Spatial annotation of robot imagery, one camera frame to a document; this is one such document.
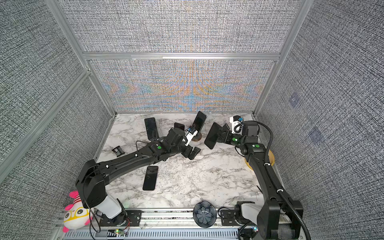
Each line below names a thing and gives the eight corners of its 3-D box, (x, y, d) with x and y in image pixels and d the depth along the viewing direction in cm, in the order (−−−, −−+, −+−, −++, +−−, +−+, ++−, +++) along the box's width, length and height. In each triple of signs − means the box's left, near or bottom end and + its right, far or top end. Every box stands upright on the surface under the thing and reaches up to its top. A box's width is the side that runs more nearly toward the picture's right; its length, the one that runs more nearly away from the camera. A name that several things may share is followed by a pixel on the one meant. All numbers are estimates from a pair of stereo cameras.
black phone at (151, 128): (150, 142, 105) (144, 126, 91) (150, 135, 109) (144, 118, 95) (159, 140, 106) (155, 124, 92) (159, 133, 109) (154, 117, 96)
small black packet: (113, 151, 100) (111, 150, 99) (120, 146, 103) (119, 145, 101) (117, 157, 97) (116, 156, 96) (125, 152, 100) (124, 151, 98)
